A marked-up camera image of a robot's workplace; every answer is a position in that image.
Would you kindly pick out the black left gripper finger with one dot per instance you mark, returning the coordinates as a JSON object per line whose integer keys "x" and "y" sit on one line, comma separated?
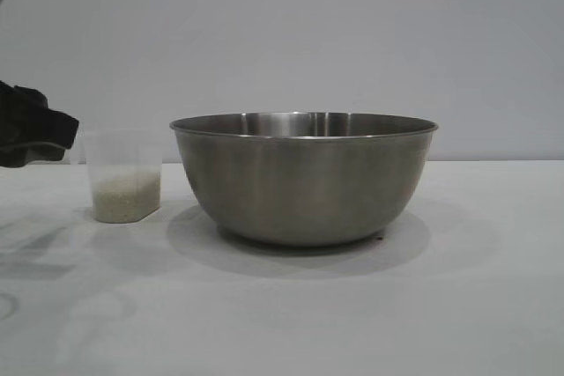
{"x": 39, "y": 123}
{"x": 35, "y": 157}

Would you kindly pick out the clear plastic measuring cup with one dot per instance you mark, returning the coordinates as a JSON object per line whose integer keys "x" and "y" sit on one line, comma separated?
{"x": 125, "y": 151}

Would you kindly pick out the white rice grains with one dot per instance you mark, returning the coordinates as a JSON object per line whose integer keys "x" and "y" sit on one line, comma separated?
{"x": 125, "y": 197}

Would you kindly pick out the stainless steel mixing bowl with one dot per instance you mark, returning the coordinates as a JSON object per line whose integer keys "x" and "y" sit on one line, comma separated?
{"x": 304, "y": 182}

